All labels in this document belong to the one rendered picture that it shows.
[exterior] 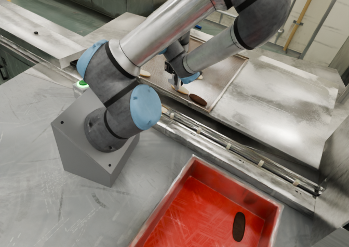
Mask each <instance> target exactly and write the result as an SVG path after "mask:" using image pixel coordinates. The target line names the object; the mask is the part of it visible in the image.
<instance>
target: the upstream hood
mask: <svg viewBox="0 0 349 247"><path fill-rule="evenodd" d="M0 35H1V36H3V37H5V38H7V39H9V40H10V41H12V42H14V43H16V44H18V45H19V46H21V47H23V48H25V49H26V50H28V51H30V52H32V53H34V54H35V55H37V56H39V57H41V58H43V59H44V60H46V61H48V62H50V63H51V64H53V65H55V66H56V67H58V68H60V69H63V68H65V67H67V66H70V62H71V61H74V60H76V59H79V58H80V57H81V55H82V54H83V53H84V52H85V51H86V50H87V49H88V48H86V47H84V46H82V45H80V44H78V43H76V42H74V41H72V40H70V39H68V38H66V37H64V36H62V35H60V34H58V33H56V32H54V31H52V30H50V29H48V28H46V27H44V26H42V25H40V24H38V23H35V22H33V21H31V20H29V19H27V18H25V17H23V16H21V15H19V14H17V13H15V12H13V11H11V10H9V9H7V8H5V7H3V6H1V5H0Z"/></svg>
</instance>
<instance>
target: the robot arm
mask: <svg viewBox="0 0 349 247"><path fill-rule="evenodd" d="M290 5H291V0H167V1H166V2H165V3H164V4H162V5H161V6H160V7H159V8H158V9H157V10H155V11H154V12H153V13H152V14H150V15H149V16H148V17H147V18H146V19H144V20H143V21H142V22H141V23H140V24H139V25H137V26H136V27H135V28H134V29H133V30H131V31H130V32H129V33H128V34H127V35H125V36H124V37H123V38H122V39H121V40H117V39H111V40H109V41H107V40H105V39H102V40H99V41H97V42H96V43H94V44H93V45H92V46H90V47H89V48H88V49H87V50H86V51H85V52H84V53H83V54H82V55H81V57H80V58H79V60H78V62H77V65H76V66H77V67H76V68H77V71H78V73H79V74H80V75H81V77H82V78H83V81H84V82H85V83H87V84H88V86H89V87H90V88H91V89H92V91H93V92H94V93H95V94H96V96H97V97H98V98H99V99H100V101H101V102H102V103H103V104H104V106H105V107H102V108H97V109H95V110H93V112H91V113H90V114H88V116H87V117H86V119H85V123H84V132H85V136H86V138H87V140H88V141H89V143H90V144H91V145H92V146H93V147H94V148H96V149H97V150H99V151H101V152H106V153H110V152H114V151H116V150H118V149H120V148H121V147H122V146H123V145H124V144H125V143H126V142H127V140H128V139H129V138H130V137H132V136H134V135H136V134H138V133H140V132H142V131H145V130H147V129H149V128H151V126H153V125H155V124H156V123H157V122H158V121H159V119H160V117H161V114H162V104H161V101H160V98H159V96H158V94H157V93H156V91H155V90H154V89H153V88H152V87H149V86H148V85H146V84H139V83H138V81H137V80H136V77H137V76H139V75H140V71H141V66H143V65H144V64H145V63H147V62H148V61H149V60H151V59H152V58H153V57H155V56H156V55H161V54H163V55H164V57H165V58H166V61H165V71H166V72H168V73H170V74H174V75H173V76H172V78H169V79H168V82H169V83H170V84H172V85H173V86H174V88H175V90H176V91H177V90H178V89H179V85H180V80H181V86H182V85H183V84H188V83H190V82H192V81H194V80H196V79H197V78H199V77H200V76H201V75H202V70H203V69H205V68H208V67H210V66H212V65H214V64H216V63H218V62H220V61H222V60H224V59H226V58H228V57H230V56H232V55H234V54H237V53H239V52H241V51H243V50H254V49H256V48H258V47H260V46H262V45H264V44H265V43H267V42H268V41H269V40H270V39H271V38H272V37H273V36H274V35H275V34H276V33H277V32H278V31H279V29H280V28H281V26H282V25H283V23H284V22H285V20H286V18H287V15H288V12H289V9H290ZM231 7H234V8H235V10H236V11H237V13H238V14H239V15H238V16H237V17H236V18H235V19H234V22H233V24H232V25H231V26H229V27H227V28H226V29H224V30H223V31H221V32H220V33H218V34H217V35H215V36H214V37H212V38H211V39H209V40H208V41H206V42H204V43H203V44H201V45H200V46H198V47H197V48H196V49H194V50H193V51H191V52H189V53H187V51H188V49H189V40H190V31H191V29H192V28H193V27H195V26H196V25H198V24H199V23H200V22H202V21H203V20H204V19H206V18H207V17H208V16H210V15H211V14H212V13H213V12H215V11H216V10H223V11H227V10H229V9H230V8H231Z"/></svg>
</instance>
